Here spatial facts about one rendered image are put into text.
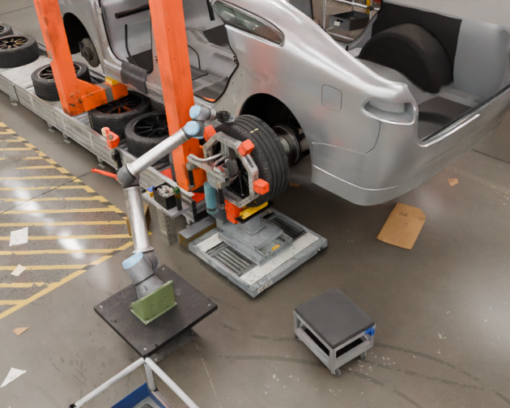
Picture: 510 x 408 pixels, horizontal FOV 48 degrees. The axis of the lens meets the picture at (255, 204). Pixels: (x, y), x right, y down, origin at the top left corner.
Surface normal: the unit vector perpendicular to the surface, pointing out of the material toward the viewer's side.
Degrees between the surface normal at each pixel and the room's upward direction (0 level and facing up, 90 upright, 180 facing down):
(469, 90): 90
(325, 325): 0
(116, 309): 0
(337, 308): 0
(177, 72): 90
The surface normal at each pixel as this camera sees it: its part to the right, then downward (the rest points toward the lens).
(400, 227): -0.04, -0.81
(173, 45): 0.68, 0.41
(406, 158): 0.34, 0.54
